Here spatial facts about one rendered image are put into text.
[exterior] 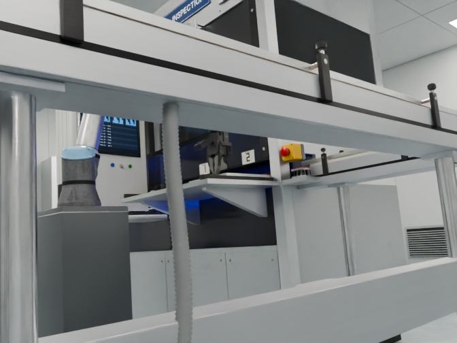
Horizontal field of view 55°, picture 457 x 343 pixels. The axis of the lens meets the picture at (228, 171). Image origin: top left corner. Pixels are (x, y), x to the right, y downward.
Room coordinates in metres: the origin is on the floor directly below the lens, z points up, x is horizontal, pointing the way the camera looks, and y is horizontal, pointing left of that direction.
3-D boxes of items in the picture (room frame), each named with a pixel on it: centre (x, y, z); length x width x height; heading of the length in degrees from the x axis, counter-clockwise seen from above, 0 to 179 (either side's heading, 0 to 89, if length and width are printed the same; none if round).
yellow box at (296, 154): (1.90, -0.29, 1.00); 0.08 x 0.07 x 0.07; 131
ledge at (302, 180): (1.92, -0.33, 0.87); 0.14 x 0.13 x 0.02; 131
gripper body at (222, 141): (1.86, 0.03, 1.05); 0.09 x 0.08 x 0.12; 131
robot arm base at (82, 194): (1.59, 0.54, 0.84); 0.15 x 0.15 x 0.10
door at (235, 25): (2.14, -0.05, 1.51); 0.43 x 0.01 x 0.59; 41
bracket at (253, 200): (1.90, -0.02, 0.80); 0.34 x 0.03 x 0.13; 131
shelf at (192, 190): (2.09, 0.13, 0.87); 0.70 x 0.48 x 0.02; 41
